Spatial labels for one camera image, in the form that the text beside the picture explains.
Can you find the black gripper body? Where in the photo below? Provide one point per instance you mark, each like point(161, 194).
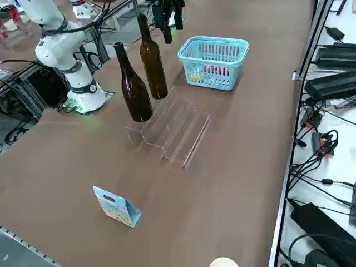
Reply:
point(167, 2)

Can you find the olive high-shoulder wine bottle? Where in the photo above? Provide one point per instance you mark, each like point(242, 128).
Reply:
point(154, 66)

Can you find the brown sloped-shoulder wine bottle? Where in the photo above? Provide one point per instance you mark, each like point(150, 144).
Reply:
point(136, 94)

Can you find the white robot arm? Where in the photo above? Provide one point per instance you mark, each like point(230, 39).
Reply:
point(55, 53)

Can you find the clear acrylic stepped shelf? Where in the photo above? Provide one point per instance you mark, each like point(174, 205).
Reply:
point(172, 130)

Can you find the light blue plastic basket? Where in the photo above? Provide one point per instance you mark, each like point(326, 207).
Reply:
point(211, 50)

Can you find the yellow lemon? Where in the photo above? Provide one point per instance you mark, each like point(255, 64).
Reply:
point(196, 75)

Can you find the red cola bottle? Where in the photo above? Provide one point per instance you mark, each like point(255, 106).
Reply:
point(217, 71)

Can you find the clear box with red items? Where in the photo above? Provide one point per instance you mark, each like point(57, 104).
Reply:
point(14, 27)

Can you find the small black power adapter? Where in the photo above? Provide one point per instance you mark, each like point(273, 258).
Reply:
point(335, 33)

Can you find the black ribbed power supply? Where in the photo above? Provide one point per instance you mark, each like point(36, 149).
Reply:
point(336, 55)
point(331, 84)

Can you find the orange and black device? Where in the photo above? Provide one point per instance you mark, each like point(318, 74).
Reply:
point(312, 119)
point(322, 144)

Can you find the blue printed paper bag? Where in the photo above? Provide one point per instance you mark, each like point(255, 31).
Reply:
point(116, 207)

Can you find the large black power brick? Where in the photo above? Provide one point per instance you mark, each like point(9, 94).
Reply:
point(320, 225)

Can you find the grey perforated metal strip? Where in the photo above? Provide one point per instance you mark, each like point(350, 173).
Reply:
point(25, 246)

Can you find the silver aluminium profile post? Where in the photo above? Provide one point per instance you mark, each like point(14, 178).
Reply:
point(313, 39)

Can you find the black aluminium frame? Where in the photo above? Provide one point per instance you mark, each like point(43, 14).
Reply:
point(25, 91)

